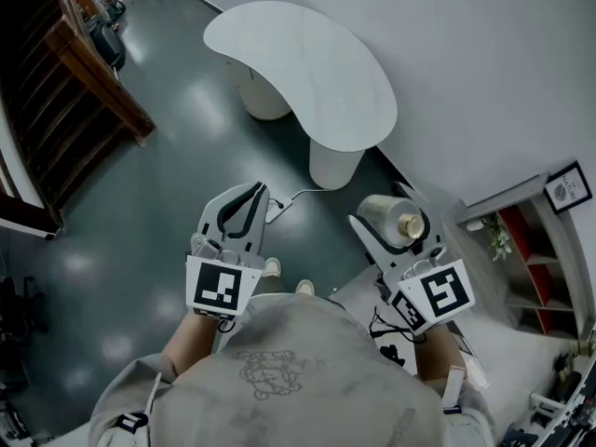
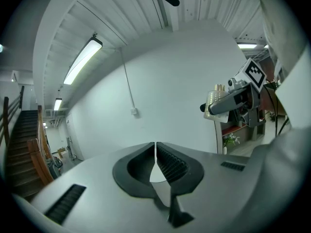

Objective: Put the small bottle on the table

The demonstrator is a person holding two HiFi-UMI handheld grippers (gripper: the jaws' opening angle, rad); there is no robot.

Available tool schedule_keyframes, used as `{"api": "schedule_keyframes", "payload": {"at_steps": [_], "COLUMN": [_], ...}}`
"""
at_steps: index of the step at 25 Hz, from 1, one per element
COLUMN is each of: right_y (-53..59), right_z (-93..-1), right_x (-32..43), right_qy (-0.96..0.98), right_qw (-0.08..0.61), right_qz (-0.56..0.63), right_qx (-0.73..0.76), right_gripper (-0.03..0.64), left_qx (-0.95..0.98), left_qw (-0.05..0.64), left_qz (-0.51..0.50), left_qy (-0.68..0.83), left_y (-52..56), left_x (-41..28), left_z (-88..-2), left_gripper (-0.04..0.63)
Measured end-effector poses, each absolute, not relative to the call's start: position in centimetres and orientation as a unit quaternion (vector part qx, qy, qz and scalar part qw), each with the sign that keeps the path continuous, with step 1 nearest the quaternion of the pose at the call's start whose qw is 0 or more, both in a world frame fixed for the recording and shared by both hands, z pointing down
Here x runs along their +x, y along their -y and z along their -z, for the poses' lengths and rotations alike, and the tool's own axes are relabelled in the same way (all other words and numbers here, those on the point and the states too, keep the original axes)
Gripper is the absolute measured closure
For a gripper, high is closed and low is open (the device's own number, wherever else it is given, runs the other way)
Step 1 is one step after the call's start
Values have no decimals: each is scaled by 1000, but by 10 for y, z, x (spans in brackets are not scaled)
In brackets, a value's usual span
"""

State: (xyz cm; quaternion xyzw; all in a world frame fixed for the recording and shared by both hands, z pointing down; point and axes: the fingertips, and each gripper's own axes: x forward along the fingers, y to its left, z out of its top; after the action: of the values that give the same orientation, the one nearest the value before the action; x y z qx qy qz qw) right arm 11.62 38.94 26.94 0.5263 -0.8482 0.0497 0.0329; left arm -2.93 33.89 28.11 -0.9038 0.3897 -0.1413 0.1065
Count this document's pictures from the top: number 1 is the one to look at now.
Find grey shelf unit red panels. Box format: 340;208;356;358
454;172;596;343

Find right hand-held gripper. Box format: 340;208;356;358
348;181;477;336

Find white power strip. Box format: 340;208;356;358
264;196;296;225

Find person's grey printed shirt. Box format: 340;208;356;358
88;293;497;447

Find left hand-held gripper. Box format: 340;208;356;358
185;181;273;322

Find white arm strap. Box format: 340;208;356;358
440;364;467;414
114;372;163;435

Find person's left forearm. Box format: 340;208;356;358
160;312;225;385

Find black rounded bag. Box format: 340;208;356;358
87;16;128;72

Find white kidney-shaped table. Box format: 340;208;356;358
203;0;399;191

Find clear bottle with gold cap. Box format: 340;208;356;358
357;194;432;251

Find person's right forearm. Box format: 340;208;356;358
412;321;467;385

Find black cable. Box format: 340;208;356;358
369;307;427;345

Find dark wooden cabinet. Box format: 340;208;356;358
0;0;157;241

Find white power cable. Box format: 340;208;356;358
291;187;330;201

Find small green plant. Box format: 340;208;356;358
483;211;514;263

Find black framed picture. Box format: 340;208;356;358
543;159;588;216

